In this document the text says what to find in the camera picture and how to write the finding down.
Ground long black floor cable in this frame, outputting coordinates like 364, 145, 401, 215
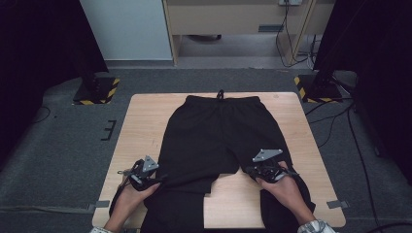
346, 106, 384, 229

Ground black pants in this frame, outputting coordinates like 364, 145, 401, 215
140, 89, 317, 233

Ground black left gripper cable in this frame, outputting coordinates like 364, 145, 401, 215
108, 184, 128, 217

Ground black hanging cables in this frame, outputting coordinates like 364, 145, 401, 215
274, 0, 318, 69

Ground person's right hand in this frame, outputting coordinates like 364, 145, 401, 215
256, 160, 317, 226

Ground grey floor strip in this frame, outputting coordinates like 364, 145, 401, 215
0, 204, 89, 216

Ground white cabinet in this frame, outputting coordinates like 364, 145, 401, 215
79, 0, 174, 62

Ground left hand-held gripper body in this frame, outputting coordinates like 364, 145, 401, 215
118, 155, 160, 192

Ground light wooden desk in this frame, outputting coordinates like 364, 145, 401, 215
161, 0, 335, 67

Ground person's left hand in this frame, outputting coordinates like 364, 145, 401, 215
103, 176, 161, 233

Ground black stand base hazard stripes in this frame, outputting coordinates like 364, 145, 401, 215
293, 74, 344, 104
72, 76, 121, 106

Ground black curtain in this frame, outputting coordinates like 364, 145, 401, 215
0, 0, 110, 166
312, 0, 412, 186

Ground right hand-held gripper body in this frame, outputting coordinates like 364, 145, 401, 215
250, 149, 299, 184

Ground thin black floor cable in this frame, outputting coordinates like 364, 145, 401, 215
32, 105, 52, 124

